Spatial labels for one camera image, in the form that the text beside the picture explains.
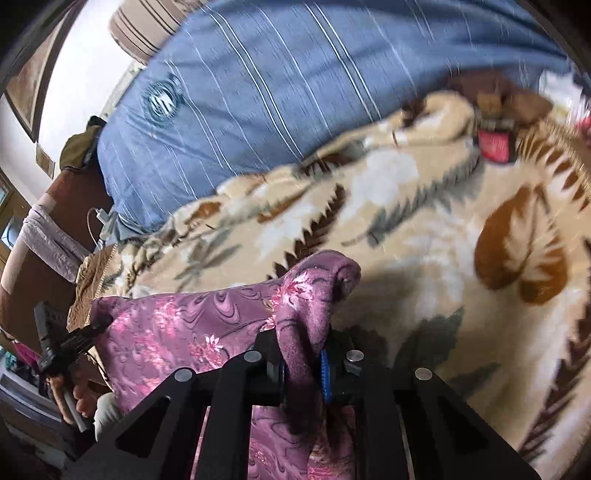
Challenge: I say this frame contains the brown wooden headboard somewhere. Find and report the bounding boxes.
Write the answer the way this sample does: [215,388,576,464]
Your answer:
[1,166,112,352]

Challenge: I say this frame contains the purple floral garment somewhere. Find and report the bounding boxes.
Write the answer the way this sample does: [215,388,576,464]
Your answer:
[90,251,361,479]

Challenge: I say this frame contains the striped beige pillow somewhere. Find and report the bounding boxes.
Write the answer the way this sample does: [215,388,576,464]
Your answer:
[109,0,206,65]

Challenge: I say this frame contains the framed wall picture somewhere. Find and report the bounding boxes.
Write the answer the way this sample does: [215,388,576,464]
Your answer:
[6,11,78,142]

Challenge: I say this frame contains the olive green cloth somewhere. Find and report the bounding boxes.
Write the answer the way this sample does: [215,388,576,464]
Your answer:
[59,116,106,170]

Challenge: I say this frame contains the beige leaf pattern blanket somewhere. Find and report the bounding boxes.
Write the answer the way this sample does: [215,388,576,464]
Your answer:
[67,74,590,479]

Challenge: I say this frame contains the grey cloth on headboard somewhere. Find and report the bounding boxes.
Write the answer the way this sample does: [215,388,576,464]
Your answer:
[19,205,90,283]

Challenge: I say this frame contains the blue striped bed sheet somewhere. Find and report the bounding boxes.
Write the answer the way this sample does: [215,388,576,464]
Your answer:
[98,1,570,231]

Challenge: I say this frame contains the white charger cable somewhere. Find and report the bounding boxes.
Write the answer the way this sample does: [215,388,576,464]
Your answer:
[85,206,116,250]

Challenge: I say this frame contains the left hand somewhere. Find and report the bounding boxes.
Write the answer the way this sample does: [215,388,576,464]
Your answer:
[46,368,97,426]

